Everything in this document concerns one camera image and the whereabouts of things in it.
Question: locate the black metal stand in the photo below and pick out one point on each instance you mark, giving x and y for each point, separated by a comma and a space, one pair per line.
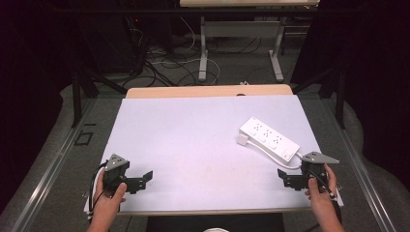
339, 96
77, 96

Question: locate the desk with white legs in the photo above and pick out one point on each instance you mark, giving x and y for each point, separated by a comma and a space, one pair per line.
241, 29

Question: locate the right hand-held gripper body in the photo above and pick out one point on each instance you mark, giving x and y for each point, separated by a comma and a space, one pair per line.
314, 169

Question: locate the white table mat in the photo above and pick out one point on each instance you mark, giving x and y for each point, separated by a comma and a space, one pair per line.
193, 151

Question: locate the black equipment rack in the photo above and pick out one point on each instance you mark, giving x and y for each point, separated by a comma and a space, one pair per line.
137, 42

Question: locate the white power plug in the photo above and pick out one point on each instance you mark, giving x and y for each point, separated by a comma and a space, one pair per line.
242, 139

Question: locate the metal floor rail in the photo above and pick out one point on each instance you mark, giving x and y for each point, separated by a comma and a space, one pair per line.
361, 174
48, 174

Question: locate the square floor socket cover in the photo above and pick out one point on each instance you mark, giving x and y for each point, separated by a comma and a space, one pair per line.
83, 138

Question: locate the person's right hand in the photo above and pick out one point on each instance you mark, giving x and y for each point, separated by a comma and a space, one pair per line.
322, 193

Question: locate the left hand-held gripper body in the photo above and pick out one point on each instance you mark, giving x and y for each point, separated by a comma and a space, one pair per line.
115, 167

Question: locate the white power strip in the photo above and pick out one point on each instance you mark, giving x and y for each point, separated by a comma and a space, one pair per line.
269, 138

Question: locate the white rounded object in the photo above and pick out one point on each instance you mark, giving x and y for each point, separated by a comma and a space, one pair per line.
215, 229

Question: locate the person's left hand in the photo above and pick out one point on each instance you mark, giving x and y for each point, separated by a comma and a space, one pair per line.
108, 199

